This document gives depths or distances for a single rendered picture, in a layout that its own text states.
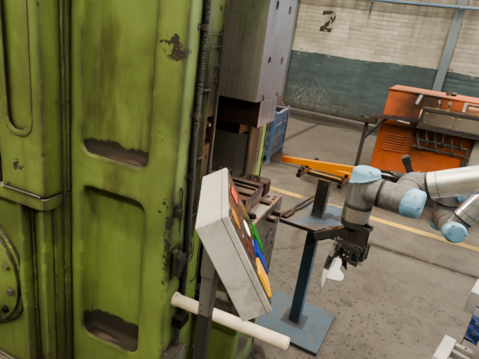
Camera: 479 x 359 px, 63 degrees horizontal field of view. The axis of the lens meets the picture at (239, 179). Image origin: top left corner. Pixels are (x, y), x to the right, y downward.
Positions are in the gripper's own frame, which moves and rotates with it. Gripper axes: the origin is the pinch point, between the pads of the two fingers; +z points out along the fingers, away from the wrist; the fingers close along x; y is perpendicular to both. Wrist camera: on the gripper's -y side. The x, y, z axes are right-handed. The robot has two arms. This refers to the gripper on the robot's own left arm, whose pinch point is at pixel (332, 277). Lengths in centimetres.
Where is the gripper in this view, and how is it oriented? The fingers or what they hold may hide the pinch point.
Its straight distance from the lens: 124.4
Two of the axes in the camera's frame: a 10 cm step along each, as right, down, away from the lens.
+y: 7.4, 3.2, -5.9
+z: -1.3, 9.3, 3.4
